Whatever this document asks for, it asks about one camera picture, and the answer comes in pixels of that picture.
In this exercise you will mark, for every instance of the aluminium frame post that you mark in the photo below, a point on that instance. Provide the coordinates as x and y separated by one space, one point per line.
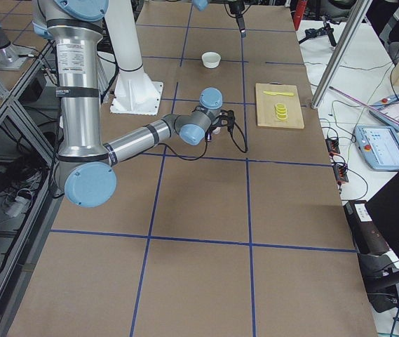
351 27

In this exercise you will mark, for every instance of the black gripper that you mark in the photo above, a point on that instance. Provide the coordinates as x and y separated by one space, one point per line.
238 15
210 135

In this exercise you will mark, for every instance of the yellow plastic knife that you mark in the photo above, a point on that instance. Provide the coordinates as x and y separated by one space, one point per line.
274 93

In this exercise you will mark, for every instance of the white bowl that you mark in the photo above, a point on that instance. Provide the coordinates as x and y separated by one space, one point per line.
211 59

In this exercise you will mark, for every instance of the clear plastic egg box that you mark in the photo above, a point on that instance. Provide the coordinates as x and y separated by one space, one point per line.
216 131

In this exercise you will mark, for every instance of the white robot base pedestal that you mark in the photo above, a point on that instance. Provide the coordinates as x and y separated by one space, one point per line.
135 92

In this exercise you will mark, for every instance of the wooden cutting board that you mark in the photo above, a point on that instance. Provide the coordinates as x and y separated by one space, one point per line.
266 110

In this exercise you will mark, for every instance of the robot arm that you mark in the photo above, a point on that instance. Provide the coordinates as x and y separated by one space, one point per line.
201 5
85 163

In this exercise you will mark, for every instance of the red cylinder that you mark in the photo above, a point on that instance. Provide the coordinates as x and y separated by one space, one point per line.
299 13

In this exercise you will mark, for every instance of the teach pendant tablet near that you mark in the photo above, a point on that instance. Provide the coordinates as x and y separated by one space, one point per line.
378 146

